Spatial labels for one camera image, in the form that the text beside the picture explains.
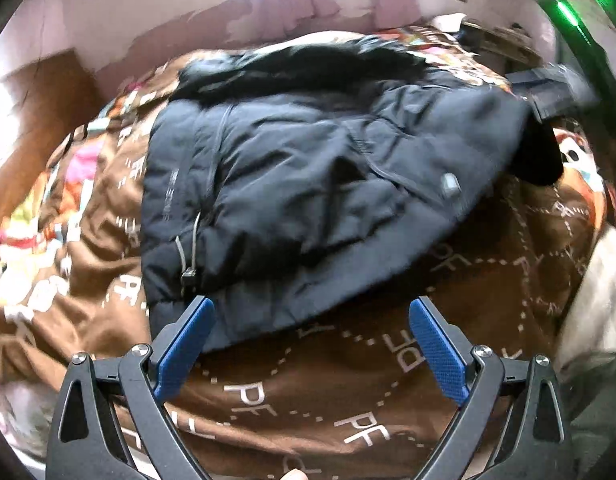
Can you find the brown printed blanket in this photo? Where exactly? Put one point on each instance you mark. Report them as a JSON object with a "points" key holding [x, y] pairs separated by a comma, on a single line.
{"points": [[313, 410]]}

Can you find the person's left hand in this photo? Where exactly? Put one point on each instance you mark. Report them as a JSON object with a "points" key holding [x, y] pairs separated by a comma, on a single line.
{"points": [[294, 475]]}

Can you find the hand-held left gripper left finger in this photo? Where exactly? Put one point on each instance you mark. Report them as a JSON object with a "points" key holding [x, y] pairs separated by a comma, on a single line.
{"points": [[185, 350]]}

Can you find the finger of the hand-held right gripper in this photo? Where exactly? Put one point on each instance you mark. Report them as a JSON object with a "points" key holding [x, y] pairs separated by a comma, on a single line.
{"points": [[553, 87]]}

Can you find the wooden headboard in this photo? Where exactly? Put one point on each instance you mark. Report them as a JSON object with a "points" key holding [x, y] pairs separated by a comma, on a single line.
{"points": [[32, 125]]}

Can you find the dark navy padded jacket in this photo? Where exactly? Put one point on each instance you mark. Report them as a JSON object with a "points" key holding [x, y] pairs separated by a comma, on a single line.
{"points": [[298, 185]]}

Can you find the cluttered desk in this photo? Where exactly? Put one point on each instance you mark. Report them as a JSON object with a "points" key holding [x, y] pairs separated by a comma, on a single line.
{"points": [[498, 42]]}

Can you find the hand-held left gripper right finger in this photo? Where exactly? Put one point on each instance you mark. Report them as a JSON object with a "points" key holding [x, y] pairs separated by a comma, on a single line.
{"points": [[438, 350]]}

